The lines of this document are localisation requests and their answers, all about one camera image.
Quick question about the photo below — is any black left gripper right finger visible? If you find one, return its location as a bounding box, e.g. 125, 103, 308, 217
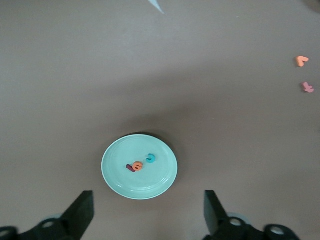
203, 190, 266, 240

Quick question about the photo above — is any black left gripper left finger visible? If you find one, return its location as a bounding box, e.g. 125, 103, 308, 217
34, 190, 95, 240

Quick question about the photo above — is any orange letter e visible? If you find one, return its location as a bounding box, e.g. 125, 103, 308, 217
131, 161, 144, 173

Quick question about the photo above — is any pale green plate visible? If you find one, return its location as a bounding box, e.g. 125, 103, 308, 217
101, 134, 179, 201

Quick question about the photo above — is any pink letter t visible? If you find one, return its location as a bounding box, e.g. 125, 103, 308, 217
300, 81, 315, 94

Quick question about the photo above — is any orange letter v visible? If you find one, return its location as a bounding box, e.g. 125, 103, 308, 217
294, 55, 310, 68

